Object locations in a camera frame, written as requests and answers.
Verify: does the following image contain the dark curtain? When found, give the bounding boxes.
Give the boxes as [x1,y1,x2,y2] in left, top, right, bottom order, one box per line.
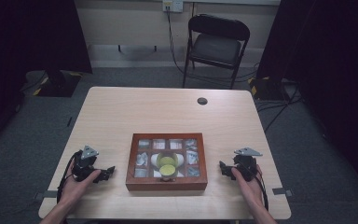
[255,0,358,202]
[0,0,93,157]

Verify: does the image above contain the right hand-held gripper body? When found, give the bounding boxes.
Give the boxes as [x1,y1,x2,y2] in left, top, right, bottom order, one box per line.
[231,147,264,183]

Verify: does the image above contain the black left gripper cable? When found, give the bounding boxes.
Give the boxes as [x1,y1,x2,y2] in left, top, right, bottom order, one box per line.
[56,150,82,203]

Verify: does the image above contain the person's right hand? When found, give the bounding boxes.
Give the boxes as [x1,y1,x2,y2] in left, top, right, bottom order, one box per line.
[230,163,264,209]

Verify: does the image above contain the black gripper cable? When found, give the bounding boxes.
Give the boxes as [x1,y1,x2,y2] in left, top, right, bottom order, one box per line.
[255,170,270,213]
[56,150,82,203]

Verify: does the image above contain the set of grey sachets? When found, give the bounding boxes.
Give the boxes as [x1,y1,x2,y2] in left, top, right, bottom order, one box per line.
[136,138,201,179]

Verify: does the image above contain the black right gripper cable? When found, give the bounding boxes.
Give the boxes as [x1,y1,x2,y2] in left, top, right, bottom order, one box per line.
[255,170,270,213]

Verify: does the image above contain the white wall socket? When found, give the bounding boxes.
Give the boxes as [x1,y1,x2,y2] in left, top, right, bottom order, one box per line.
[162,0,185,14]

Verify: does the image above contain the grey tape strip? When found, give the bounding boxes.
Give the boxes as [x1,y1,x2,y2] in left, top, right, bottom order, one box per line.
[33,189,59,202]
[271,187,294,198]

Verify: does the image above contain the brown wooden box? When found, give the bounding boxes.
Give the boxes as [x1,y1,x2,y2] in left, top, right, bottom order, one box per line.
[125,133,209,192]

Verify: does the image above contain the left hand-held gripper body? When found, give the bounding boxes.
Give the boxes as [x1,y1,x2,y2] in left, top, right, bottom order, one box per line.
[71,145,101,183]

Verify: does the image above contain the person's left hand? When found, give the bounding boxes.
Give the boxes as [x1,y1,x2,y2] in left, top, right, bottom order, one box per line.
[59,161,103,207]

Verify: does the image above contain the black stand base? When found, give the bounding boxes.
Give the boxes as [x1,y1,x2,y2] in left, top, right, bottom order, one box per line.
[25,69,84,98]
[247,76,291,102]

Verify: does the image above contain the black folding chair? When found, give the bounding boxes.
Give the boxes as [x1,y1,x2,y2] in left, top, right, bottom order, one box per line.
[182,13,252,90]

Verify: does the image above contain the brown capsule with yellow-green lid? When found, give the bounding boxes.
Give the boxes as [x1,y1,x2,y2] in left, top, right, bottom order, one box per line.
[158,164,177,177]
[157,153,178,167]

